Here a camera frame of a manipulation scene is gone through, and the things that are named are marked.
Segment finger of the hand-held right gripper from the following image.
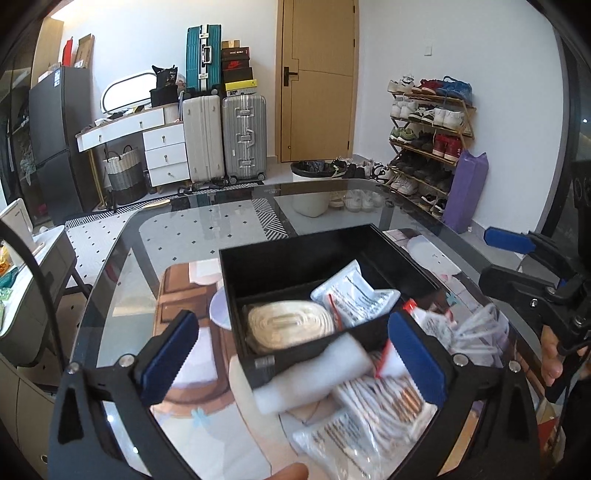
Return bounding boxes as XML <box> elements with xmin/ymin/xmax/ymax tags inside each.
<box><xmin>479</xmin><ymin>265</ymin><xmax>563</xmax><ymax>324</ymax></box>
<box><xmin>484</xmin><ymin>226</ymin><xmax>578</xmax><ymax>283</ymax></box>

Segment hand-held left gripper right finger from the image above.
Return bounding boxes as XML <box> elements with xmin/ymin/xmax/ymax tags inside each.
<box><xmin>387</xmin><ymin>311</ymin><xmax>542</xmax><ymax>480</ymax></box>

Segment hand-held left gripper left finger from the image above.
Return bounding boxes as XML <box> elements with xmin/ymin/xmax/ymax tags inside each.
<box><xmin>46</xmin><ymin>310</ymin><xmax>204</xmax><ymax>480</ymax></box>

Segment red capped plastic pouch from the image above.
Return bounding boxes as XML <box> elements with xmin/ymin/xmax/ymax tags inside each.
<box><xmin>401</xmin><ymin>299</ymin><xmax>458</xmax><ymax>344</ymax></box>

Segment striped red zip plastic bag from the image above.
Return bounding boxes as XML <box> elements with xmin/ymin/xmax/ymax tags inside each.
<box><xmin>330</xmin><ymin>360</ymin><xmax>437</xmax><ymax>446</ymax></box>

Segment white charging cable bundle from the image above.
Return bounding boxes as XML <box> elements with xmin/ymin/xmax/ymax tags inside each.
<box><xmin>445</xmin><ymin>305</ymin><xmax>511</xmax><ymax>367</ymax></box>

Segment clear zip bag white contents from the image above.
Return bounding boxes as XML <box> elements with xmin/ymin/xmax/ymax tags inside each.
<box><xmin>310</xmin><ymin>260</ymin><xmax>402</xmax><ymax>329</ymax></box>

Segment white cotton wad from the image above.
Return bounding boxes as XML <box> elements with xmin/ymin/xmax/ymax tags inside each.
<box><xmin>253</xmin><ymin>333</ymin><xmax>386</xmax><ymax>415</ymax></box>

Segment clear printed plastic bag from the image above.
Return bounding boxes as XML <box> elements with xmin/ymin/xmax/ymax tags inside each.
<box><xmin>292</xmin><ymin>408</ymin><xmax>409</xmax><ymax>480</ymax></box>

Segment black divided organizer box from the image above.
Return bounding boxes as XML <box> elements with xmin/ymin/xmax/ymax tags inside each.
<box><xmin>218</xmin><ymin>224</ymin><xmax>444</xmax><ymax>388</ymax></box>

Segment person's right hand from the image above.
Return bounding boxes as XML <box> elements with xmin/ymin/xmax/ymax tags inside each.
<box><xmin>540</xmin><ymin>325</ymin><xmax>563</xmax><ymax>387</ymax></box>

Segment purple yoga mat bag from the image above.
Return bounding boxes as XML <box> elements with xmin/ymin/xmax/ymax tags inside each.
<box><xmin>445</xmin><ymin>150</ymin><xmax>489</xmax><ymax>234</ymax></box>

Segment white round plate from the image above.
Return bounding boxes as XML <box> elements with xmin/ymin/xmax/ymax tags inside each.
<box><xmin>209</xmin><ymin>285</ymin><xmax>237</xmax><ymax>330</ymax></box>

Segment printed cartoon desk mat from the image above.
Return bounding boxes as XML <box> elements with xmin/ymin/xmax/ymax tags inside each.
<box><xmin>157</xmin><ymin>228</ymin><xmax>568</xmax><ymax>480</ymax></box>

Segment wooden shoe rack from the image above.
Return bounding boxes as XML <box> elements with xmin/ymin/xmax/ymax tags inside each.
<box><xmin>388</xmin><ymin>76</ymin><xmax>476</xmax><ymax>217</ymax></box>

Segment cream rolled webbing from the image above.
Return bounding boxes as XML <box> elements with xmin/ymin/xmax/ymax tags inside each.
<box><xmin>248</xmin><ymin>300</ymin><xmax>338</xmax><ymax>355</ymax></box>

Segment rows of assorted shoes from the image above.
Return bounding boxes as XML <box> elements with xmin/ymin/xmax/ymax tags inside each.
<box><xmin>388</xmin><ymin>75</ymin><xmax>474</xmax><ymax>217</ymax></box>

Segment grey side table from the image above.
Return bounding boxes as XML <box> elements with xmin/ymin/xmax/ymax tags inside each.
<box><xmin>0</xmin><ymin>226</ymin><xmax>93</xmax><ymax>365</ymax></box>

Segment black white patterned rug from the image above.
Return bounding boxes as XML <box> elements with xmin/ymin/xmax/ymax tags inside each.
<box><xmin>65</xmin><ymin>185</ymin><xmax>296</xmax><ymax>287</ymax></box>

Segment loose sneakers cluster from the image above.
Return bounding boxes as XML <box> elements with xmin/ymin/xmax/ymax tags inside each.
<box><xmin>330</xmin><ymin>157</ymin><xmax>389</xmax><ymax>212</ymax></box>

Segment colourful snack packets pile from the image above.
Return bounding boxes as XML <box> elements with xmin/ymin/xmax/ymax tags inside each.
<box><xmin>0</xmin><ymin>244</ymin><xmax>20</xmax><ymax>324</ymax></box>

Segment grey white woven basket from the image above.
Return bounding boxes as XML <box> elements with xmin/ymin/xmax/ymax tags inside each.
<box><xmin>102</xmin><ymin>145</ymin><xmax>147</xmax><ymax>205</ymax></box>

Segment white trash bin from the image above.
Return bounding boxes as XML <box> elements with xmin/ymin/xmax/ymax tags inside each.
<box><xmin>291</xmin><ymin>160</ymin><xmax>345</xmax><ymax>217</ymax></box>

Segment white electric kettle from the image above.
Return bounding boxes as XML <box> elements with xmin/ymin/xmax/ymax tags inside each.
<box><xmin>0</xmin><ymin>198</ymin><xmax>35</xmax><ymax>252</ymax></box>

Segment white vanity desk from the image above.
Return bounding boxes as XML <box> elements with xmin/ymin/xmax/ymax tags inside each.
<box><xmin>76</xmin><ymin>106</ymin><xmax>188</xmax><ymax>188</ymax></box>

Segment white hard suitcase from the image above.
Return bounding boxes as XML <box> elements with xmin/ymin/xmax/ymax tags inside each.
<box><xmin>182</xmin><ymin>95</ymin><xmax>226</xmax><ymax>184</ymax></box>

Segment silver ribbed suitcase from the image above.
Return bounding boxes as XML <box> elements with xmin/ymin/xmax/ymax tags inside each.
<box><xmin>222</xmin><ymin>95</ymin><xmax>269</xmax><ymax>182</ymax></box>

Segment tan wooden door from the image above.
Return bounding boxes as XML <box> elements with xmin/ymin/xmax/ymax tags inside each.
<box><xmin>276</xmin><ymin>0</ymin><xmax>360</xmax><ymax>163</ymax></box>

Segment black refrigerator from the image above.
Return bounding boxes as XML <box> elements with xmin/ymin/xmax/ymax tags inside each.
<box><xmin>28</xmin><ymin>66</ymin><xmax>103</xmax><ymax>224</ymax></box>

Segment open wardrobe with clothes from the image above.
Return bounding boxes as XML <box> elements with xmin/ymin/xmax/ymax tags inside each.
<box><xmin>0</xmin><ymin>69</ymin><xmax>33</xmax><ymax>208</ymax></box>

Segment black bag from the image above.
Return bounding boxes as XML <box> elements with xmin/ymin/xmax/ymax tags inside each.
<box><xmin>150</xmin><ymin>65</ymin><xmax>181</xmax><ymax>106</ymax></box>

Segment oval vanity mirror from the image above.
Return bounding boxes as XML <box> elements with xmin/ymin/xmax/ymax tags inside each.
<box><xmin>102</xmin><ymin>69</ymin><xmax>160</xmax><ymax>114</ymax></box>

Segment yellow black shoe box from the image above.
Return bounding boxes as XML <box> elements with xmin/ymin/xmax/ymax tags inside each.
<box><xmin>225</xmin><ymin>79</ymin><xmax>259</xmax><ymax>96</ymax></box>

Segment teal hard suitcase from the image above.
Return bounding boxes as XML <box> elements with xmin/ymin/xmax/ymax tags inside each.
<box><xmin>186</xmin><ymin>25</ymin><xmax>223</xmax><ymax>97</ymax></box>

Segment black red logo shoe box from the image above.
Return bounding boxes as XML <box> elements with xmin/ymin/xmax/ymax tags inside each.
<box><xmin>222</xmin><ymin>47</ymin><xmax>253</xmax><ymax>70</ymax></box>

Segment brown cardboard box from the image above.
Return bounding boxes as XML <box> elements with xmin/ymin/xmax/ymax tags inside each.
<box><xmin>75</xmin><ymin>34</ymin><xmax>94</xmax><ymax>69</ymax></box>

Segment black cable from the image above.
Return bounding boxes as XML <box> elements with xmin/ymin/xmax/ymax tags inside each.
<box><xmin>0</xmin><ymin>217</ymin><xmax>61</xmax><ymax>384</ymax></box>

